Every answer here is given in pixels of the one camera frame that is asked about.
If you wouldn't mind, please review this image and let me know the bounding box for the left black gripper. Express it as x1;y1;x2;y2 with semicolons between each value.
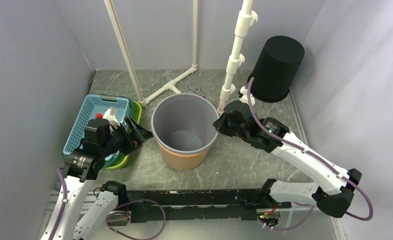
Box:
100;115;155;156

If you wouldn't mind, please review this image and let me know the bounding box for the grey plastic bucket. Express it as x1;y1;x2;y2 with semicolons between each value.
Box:
150;93;219;155

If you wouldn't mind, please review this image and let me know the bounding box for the orange plastic bucket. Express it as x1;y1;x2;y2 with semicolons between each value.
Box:
157;142;210;171

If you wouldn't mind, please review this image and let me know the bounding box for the black plastic bucket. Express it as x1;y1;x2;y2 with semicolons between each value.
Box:
248;35;305;103

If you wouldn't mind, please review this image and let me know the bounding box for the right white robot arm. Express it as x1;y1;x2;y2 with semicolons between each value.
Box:
213;100;362;218

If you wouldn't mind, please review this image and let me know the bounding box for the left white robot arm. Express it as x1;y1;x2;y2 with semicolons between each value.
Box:
41;116;154;240

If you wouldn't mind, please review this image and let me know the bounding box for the green plastic tray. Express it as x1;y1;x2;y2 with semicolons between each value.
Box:
104;97;142;170

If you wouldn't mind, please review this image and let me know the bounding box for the blue plastic basket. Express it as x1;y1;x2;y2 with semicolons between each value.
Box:
62;94;136;159

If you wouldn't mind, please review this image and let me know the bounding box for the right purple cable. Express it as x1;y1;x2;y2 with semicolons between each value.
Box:
245;77;374;222

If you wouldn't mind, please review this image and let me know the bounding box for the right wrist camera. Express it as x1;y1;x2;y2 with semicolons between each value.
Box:
238;86;255;107

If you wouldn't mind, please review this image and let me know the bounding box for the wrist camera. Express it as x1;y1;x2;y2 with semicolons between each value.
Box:
238;86;255;107
94;106;120;129

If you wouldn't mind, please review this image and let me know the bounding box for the red handled adjustable wrench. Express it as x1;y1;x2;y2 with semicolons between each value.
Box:
188;86;206;98

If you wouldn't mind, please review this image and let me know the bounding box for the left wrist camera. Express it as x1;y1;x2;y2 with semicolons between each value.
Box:
94;106;120;129

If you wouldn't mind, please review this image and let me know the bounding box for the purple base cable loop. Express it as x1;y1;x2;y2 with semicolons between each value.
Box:
105;197;166;240

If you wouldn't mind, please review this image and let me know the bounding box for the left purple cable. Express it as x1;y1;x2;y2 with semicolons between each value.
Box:
49;167;69;240

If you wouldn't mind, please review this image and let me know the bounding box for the white PVC pipe frame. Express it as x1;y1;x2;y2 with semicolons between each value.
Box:
103;0;260;115

